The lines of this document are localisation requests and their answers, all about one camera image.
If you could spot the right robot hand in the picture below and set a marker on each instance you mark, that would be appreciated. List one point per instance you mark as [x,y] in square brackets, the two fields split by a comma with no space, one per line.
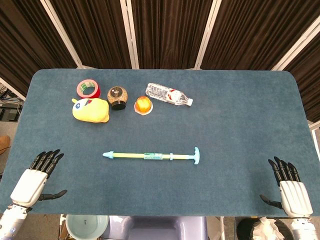
[295,197]

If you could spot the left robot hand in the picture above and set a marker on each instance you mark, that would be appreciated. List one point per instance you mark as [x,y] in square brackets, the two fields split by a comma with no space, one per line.
[28,182]

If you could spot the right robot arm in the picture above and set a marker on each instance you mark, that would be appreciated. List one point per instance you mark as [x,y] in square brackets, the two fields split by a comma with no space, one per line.
[303,230]

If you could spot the crumpled white paper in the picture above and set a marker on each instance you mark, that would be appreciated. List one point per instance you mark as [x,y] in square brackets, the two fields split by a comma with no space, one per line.
[267,228]

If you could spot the white table leg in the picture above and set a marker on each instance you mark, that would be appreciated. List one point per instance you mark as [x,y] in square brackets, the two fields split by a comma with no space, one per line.
[62,225]
[222,227]

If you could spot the black trash bin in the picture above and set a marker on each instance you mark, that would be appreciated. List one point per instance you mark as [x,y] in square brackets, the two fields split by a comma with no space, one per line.
[243,228]

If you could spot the light blue bowl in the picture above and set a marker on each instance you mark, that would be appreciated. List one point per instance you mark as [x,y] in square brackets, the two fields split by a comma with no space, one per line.
[85,225]

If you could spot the black equipment box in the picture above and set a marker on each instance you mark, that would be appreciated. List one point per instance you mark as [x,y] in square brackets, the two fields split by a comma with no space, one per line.
[8,113]

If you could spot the yellow plush toy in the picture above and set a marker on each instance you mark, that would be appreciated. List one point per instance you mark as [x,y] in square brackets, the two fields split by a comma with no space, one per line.
[95,111]

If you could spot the red tape roll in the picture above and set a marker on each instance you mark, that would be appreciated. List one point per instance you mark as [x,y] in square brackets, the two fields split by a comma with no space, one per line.
[98,93]

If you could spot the dark brown curtain panel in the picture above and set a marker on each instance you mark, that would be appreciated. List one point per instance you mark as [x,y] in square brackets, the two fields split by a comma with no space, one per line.
[257,30]
[92,30]
[170,30]
[25,37]
[310,82]

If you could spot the dark round jar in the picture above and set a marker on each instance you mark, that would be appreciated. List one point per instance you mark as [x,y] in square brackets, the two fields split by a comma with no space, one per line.
[117,96]

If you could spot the lavender robot torso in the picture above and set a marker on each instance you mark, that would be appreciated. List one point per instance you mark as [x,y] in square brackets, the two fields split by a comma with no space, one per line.
[155,227]

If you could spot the blue felt table mat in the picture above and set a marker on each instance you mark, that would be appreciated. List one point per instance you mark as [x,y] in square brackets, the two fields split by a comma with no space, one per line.
[175,130]

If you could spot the orange jelly cup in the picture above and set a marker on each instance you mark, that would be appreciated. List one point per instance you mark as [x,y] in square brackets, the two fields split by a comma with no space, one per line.
[143,105]

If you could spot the clear plastic water bottle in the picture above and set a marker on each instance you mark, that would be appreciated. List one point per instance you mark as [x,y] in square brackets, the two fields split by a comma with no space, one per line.
[165,93]

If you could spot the white metal frame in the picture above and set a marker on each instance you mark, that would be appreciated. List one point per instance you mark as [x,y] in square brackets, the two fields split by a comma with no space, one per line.
[315,126]

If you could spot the white partition frame post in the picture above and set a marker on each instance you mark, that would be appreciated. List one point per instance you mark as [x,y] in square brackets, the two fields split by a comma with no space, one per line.
[130,35]
[12,89]
[207,35]
[63,35]
[300,44]

